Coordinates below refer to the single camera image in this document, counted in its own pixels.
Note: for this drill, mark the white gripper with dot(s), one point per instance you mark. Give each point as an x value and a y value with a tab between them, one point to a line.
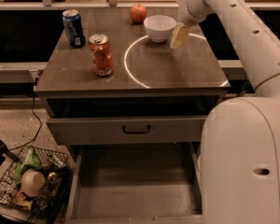
186	15

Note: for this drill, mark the white bowl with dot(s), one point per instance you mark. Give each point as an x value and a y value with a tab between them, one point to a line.
159	27

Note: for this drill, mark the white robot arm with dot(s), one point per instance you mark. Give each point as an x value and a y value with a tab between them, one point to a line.
240	144

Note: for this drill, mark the orange soda can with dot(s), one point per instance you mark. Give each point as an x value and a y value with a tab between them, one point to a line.
100	47

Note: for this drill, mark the blue soda can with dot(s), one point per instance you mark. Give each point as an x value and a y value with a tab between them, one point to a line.
73	28

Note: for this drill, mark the red apple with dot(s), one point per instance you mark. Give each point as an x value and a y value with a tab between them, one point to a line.
138	13

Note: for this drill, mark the grey middle drawer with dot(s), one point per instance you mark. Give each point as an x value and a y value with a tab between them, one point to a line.
129	130

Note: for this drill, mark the grey drawer cabinet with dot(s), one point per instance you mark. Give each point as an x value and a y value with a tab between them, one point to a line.
149	79

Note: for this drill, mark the grey open bottom drawer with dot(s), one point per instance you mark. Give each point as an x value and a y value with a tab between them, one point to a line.
135	184

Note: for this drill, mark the green chip bag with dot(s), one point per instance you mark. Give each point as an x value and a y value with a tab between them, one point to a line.
31	160

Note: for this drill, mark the beige cup in basket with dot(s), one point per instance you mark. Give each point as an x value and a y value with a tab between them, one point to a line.
32	183

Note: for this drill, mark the black wire basket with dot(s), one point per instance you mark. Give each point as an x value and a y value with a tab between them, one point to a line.
44	208

